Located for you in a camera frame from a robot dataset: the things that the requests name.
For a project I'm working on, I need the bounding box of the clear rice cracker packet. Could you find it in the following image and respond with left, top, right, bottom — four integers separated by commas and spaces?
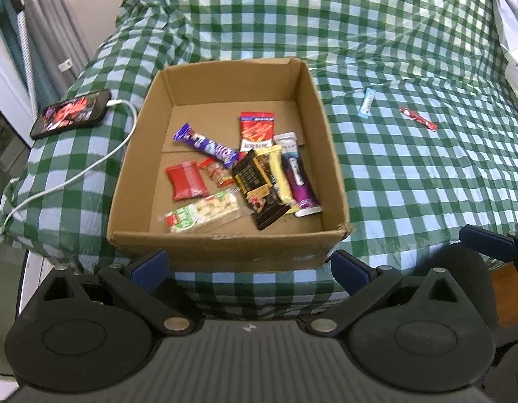
157, 189, 243, 233

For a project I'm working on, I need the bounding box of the white charging cable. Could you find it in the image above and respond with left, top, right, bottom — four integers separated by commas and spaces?
0, 98, 138, 236

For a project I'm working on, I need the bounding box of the slim red white packet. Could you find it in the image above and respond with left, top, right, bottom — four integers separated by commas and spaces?
400, 107, 437, 132

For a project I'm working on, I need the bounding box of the black gold-print chocolate bar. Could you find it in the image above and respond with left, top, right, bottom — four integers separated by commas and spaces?
231, 150, 274, 196

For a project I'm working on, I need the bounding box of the cardboard box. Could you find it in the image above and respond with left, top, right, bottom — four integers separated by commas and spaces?
106, 56, 353, 273

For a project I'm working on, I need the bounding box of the brown black chocolate bar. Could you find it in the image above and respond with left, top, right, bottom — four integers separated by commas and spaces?
244, 185, 291, 231

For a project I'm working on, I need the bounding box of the small red peanut packet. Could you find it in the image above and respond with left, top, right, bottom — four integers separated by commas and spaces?
198, 157, 236, 188

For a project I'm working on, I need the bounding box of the yellow snack bar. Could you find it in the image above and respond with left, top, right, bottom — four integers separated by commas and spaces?
254, 145, 295, 204

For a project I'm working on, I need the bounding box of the light blue snack packet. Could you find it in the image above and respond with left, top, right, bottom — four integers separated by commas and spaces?
357, 89, 377, 117

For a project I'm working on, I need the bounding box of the small plain red packet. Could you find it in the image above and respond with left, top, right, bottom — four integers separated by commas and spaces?
165, 162, 209, 201

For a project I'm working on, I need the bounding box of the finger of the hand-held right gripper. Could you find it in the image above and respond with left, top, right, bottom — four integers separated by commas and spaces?
458, 225, 518, 262

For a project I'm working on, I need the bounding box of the black smartphone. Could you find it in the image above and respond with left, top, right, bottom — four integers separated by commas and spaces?
29, 90, 112, 140

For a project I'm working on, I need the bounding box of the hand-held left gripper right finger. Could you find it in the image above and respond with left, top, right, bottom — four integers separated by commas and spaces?
305, 249, 474, 339

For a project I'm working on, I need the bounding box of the grey curtain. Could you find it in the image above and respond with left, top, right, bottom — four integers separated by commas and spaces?
24, 0, 91, 105

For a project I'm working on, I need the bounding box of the red snack stick packet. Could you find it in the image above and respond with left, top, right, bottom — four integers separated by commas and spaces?
239, 111, 276, 152

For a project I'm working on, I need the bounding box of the white perforated rail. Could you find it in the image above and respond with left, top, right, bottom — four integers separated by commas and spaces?
15, 8, 39, 114

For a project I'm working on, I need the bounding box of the purple chocolate bar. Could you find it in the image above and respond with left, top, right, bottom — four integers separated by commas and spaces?
173, 123, 239, 168

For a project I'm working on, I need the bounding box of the green checked blanket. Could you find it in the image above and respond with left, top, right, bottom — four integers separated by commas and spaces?
0, 0, 518, 320

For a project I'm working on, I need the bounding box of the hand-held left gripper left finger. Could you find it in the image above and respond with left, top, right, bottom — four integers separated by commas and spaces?
32, 249, 197, 337

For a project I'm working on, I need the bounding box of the purple white long packet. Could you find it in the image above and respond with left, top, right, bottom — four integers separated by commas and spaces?
273, 131, 322, 218

